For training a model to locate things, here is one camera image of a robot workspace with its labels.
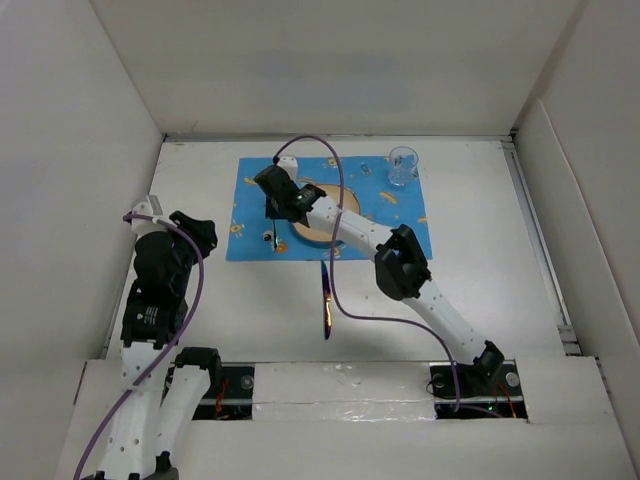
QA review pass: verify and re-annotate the clear plastic cup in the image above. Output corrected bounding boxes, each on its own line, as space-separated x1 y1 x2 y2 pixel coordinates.
388 146 419 187

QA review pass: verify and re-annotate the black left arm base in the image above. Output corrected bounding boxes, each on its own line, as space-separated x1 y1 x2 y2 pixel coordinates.
193 363 255 421

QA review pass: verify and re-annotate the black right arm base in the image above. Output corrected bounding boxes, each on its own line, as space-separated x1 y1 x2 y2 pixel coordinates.
425 360 528 420

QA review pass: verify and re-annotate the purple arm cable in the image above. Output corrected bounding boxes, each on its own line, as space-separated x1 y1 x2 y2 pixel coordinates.
273 134 501 414
72 212 206 480

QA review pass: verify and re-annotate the round bird-painted plate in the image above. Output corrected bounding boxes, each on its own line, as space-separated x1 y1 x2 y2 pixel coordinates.
291 184 361 247

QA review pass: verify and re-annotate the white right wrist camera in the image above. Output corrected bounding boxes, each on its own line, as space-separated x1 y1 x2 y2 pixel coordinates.
275 155 299 180

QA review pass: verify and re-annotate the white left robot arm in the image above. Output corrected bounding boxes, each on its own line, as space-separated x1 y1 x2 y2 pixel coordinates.
73 210 223 479

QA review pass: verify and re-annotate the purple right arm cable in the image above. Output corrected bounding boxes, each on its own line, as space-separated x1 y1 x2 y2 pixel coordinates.
273 134 501 414

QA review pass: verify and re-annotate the iridescent table knife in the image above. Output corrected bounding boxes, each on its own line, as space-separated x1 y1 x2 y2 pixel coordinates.
320 261 332 340

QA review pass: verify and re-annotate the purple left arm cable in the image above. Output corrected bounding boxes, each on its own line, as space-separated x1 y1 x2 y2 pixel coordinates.
72 212 206 480

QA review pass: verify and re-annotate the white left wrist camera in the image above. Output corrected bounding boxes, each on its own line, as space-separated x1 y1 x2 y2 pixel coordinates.
128 194 164 237

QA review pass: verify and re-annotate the iridescent fork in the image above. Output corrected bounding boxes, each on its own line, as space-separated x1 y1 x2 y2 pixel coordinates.
269 203 279 252

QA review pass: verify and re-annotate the blue space-print cloth placemat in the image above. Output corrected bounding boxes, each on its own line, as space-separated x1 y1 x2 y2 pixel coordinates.
226 156 432 262

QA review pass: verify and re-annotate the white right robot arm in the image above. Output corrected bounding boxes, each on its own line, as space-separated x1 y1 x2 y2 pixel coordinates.
254 165 504 394

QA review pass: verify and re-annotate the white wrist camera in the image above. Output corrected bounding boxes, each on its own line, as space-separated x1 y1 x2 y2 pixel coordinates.
128 194 164 237
275 155 299 180

